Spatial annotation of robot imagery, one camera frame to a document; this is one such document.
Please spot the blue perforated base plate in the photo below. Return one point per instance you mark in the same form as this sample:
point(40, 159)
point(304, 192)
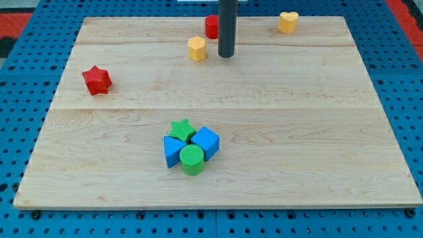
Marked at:
point(31, 74)

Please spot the blue triangle block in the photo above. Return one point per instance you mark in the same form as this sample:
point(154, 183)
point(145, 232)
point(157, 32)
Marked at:
point(172, 148)

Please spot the light wooden board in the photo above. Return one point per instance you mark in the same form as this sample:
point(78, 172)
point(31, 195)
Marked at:
point(299, 121)

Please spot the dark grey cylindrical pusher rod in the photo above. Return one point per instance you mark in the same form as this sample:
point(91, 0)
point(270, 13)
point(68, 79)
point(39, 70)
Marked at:
point(227, 13)

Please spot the green cylinder block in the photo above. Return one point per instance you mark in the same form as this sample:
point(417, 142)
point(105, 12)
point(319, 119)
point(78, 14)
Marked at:
point(192, 160)

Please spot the green star block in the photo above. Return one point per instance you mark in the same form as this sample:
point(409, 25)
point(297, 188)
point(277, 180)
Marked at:
point(182, 130)

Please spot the red star block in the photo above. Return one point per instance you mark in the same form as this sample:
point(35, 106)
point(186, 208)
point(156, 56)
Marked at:
point(97, 80)

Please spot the blue cube block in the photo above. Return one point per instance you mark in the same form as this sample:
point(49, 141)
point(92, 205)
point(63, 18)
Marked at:
point(208, 141)

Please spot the yellow hexagon block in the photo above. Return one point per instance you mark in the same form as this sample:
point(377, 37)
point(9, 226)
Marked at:
point(197, 48)

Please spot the yellow heart block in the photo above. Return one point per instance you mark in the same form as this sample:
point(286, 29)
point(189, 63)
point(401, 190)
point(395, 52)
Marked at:
point(287, 22)

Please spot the red cylinder block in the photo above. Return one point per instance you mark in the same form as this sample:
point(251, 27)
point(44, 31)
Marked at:
point(211, 26)

